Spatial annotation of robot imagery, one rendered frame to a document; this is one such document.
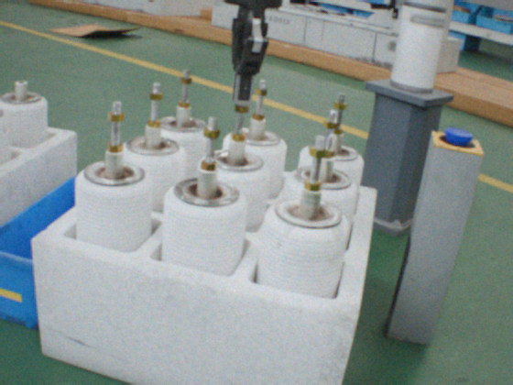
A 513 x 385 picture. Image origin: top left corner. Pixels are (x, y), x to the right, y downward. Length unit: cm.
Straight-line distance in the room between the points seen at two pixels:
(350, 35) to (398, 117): 189
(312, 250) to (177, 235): 15
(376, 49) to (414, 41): 179
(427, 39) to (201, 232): 70
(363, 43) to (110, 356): 248
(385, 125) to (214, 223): 64
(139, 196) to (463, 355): 54
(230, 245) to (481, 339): 49
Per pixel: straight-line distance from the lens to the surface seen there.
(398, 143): 119
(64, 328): 76
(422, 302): 87
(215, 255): 65
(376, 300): 100
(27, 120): 102
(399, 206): 123
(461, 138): 79
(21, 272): 81
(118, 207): 67
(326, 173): 74
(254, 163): 76
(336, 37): 309
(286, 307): 61
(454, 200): 80
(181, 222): 64
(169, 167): 77
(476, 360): 92
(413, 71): 118
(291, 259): 62
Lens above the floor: 51
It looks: 22 degrees down
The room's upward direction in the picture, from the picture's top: 7 degrees clockwise
